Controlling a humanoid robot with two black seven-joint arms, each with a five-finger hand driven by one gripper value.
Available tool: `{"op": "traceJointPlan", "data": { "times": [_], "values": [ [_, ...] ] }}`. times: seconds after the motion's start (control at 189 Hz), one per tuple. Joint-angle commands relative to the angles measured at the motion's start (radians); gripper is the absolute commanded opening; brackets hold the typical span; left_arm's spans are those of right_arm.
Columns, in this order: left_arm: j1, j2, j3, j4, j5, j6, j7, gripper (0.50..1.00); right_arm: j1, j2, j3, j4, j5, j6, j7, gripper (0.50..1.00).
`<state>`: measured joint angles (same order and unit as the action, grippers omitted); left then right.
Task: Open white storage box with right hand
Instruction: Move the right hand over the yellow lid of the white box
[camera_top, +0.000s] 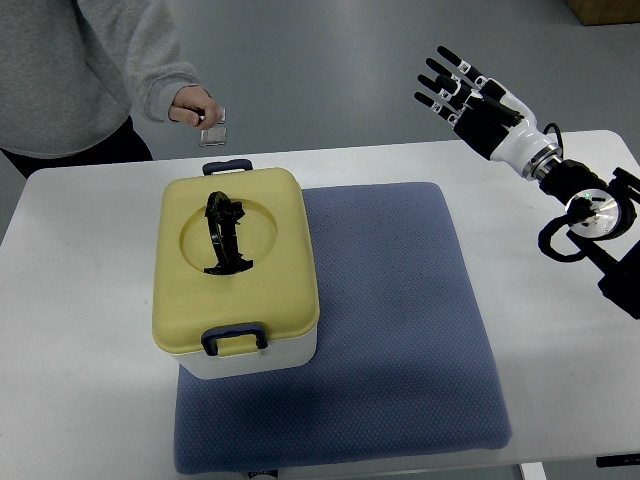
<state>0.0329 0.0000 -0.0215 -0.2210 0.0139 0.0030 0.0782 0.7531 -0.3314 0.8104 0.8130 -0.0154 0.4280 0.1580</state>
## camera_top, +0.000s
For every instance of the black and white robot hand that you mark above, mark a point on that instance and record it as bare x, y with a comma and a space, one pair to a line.
488, 117

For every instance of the person's bare hand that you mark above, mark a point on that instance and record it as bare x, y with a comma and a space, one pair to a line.
193, 106

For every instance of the yellow box lid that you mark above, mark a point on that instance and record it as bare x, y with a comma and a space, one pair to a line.
234, 264

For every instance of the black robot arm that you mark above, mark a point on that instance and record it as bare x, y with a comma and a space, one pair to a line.
594, 211

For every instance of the grey sweatshirt sleeve forearm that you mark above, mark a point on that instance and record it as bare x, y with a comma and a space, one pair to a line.
155, 75

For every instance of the brown cardboard box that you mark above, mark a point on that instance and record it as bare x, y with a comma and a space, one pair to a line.
605, 12

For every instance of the white storage box base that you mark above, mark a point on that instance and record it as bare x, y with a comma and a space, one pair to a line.
279, 354

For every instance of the upper metal floor plate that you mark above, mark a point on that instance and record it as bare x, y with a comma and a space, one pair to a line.
222, 116

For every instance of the person's grey sweatshirt torso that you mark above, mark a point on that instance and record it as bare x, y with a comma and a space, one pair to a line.
63, 100

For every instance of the blue padded mat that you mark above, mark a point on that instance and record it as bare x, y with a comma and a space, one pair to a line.
403, 365

